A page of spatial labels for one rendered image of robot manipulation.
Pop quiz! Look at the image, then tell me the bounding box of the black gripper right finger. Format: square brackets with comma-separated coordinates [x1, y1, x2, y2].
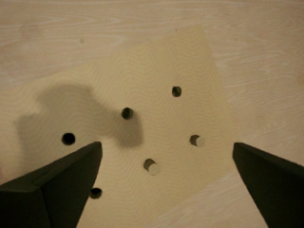
[232, 142, 304, 228]

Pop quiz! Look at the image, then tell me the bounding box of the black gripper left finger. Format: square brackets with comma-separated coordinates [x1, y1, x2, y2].
[0, 142, 103, 228]

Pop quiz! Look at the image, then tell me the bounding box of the tan wooden board with holes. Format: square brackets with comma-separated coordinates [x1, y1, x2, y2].
[0, 25, 241, 228]

